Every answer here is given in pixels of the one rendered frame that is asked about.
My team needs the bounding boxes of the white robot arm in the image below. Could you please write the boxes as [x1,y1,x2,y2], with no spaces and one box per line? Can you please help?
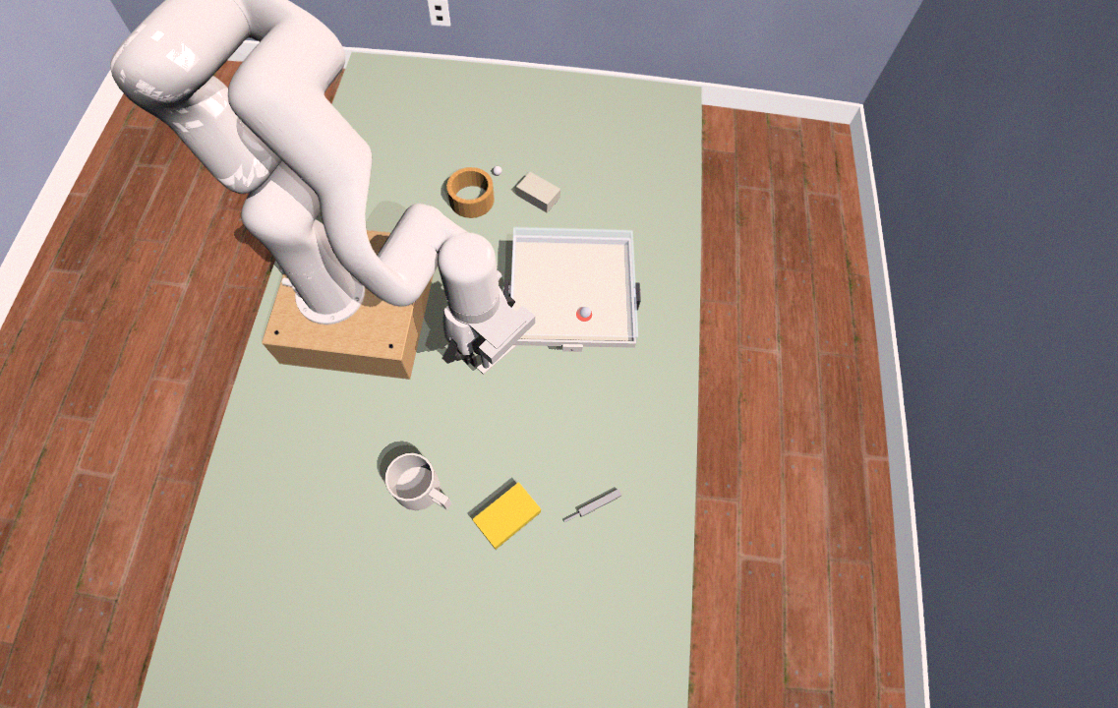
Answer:
[110,0,536,365]

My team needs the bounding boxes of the white mug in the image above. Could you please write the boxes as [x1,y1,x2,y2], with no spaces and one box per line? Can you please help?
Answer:
[385,453,452,510]

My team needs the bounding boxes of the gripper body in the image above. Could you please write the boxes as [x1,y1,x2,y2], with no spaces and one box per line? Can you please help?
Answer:
[443,306,485,355]

